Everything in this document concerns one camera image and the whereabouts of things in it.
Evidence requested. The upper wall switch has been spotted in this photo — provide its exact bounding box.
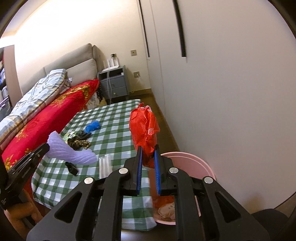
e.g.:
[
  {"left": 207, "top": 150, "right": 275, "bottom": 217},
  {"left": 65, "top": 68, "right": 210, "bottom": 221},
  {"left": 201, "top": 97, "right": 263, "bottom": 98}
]
[{"left": 131, "top": 50, "right": 137, "bottom": 56}]

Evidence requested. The left hand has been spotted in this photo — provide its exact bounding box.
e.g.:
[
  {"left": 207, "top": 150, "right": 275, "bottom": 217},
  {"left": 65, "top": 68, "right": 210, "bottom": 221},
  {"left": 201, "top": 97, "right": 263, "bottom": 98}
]
[{"left": 4, "top": 189, "right": 43, "bottom": 240}]

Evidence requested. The pink plastic trash bin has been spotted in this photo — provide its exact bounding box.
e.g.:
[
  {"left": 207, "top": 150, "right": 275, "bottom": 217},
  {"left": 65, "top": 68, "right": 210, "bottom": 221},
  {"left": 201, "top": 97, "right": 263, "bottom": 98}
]
[{"left": 149, "top": 152, "right": 216, "bottom": 225}]

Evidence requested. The red snack bag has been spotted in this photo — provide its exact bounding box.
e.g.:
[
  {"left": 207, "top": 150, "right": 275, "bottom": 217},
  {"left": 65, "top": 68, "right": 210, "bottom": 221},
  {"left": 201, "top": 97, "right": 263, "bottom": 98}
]
[{"left": 129, "top": 102, "right": 160, "bottom": 168}]

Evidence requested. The floral bed sheet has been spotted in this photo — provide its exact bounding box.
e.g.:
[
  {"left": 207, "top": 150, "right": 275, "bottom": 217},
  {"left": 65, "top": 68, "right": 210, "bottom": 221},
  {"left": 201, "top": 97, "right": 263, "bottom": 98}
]
[{"left": 83, "top": 92, "right": 105, "bottom": 110}]

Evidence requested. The grey bedside cabinet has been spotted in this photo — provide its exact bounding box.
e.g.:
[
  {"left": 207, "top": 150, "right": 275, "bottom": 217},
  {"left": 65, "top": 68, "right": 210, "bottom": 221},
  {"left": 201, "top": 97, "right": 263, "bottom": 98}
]
[{"left": 97, "top": 65, "right": 130, "bottom": 101}]

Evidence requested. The red floral blanket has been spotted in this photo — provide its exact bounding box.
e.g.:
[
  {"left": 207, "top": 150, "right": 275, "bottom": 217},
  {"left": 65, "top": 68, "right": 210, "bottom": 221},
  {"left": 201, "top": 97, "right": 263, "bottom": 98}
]
[{"left": 1, "top": 79, "right": 99, "bottom": 170}]

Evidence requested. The purple foam net sleeve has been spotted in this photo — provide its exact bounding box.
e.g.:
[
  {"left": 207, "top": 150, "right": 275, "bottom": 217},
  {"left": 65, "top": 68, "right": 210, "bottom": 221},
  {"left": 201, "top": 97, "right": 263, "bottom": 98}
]
[{"left": 45, "top": 131, "right": 97, "bottom": 165}]

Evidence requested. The white wardrobe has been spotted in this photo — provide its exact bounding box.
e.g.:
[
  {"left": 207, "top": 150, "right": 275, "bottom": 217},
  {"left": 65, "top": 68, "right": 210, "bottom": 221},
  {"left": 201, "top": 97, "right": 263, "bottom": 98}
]
[{"left": 140, "top": 1, "right": 295, "bottom": 212}]

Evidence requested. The lower wall socket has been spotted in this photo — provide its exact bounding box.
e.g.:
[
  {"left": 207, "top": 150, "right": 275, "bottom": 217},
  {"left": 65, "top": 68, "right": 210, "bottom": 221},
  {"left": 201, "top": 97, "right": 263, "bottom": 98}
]
[{"left": 133, "top": 71, "right": 140, "bottom": 78}]

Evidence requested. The white wifi router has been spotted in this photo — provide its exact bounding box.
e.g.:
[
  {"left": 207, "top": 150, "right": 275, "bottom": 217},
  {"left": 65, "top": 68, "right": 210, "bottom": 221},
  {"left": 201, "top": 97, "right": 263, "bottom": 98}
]
[{"left": 103, "top": 57, "right": 119, "bottom": 71}]

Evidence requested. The green panda snack packet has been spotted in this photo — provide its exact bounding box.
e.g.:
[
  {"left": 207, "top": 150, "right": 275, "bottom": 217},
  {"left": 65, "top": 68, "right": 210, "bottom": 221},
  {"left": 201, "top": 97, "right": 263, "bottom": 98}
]
[{"left": 62, "top": 131, "right": 76, "bottom": 143}]

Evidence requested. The white charging cable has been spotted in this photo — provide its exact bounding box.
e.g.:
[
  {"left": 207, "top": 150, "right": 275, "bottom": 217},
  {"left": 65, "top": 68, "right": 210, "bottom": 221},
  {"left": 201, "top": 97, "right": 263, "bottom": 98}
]
[{"left": 105, "top": 69, "right": 114, "bottom": 105}]

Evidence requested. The brown camouflage cloth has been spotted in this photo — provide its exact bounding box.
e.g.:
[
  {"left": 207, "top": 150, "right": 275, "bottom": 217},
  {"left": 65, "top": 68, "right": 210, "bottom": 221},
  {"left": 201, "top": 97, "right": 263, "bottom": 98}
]
[{"left": 67, "top": 131, "right": 91, "bottom": 151}]

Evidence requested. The blue plaid folded quilt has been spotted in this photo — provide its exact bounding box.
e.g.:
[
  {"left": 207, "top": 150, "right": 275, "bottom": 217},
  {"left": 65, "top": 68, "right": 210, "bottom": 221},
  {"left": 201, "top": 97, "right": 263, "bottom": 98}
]
[{"left": 1, "top": 69, "right": 67, "bottom": 150}]

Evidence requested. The blue plastic bag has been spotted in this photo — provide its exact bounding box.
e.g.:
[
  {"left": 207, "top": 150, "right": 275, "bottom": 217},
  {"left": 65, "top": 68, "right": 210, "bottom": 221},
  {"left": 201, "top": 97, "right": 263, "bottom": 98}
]
[{"left": 84, "top": 120, "right": 101, "bottom": 133}]

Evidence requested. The beige upholstered headboard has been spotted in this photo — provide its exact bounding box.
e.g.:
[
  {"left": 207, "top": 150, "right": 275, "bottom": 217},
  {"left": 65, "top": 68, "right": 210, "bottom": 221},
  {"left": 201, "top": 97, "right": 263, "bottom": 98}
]
[{"left": 20, "top": 43, "right": 105, "bottom": 94}]

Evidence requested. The wooden bookshelf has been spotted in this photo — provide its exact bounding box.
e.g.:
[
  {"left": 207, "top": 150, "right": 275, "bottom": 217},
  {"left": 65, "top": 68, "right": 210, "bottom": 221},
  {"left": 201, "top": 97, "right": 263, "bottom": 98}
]
[{"left": 1, "top": 45, "right": 23, "bottom": 121}]

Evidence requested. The green checkered tablecloth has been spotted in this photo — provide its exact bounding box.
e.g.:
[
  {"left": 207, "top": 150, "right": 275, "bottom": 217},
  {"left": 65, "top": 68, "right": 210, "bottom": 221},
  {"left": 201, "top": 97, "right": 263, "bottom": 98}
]
[{"left": 31, "top": 99, "right": 156, "bottom": 231}]

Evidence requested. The clear plastic tube package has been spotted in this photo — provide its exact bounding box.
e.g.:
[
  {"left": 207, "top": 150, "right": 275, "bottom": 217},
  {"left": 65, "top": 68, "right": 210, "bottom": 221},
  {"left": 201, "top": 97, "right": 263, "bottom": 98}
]
[{"left": 98, "top": 154, "right": 113, "bottom": 179}]

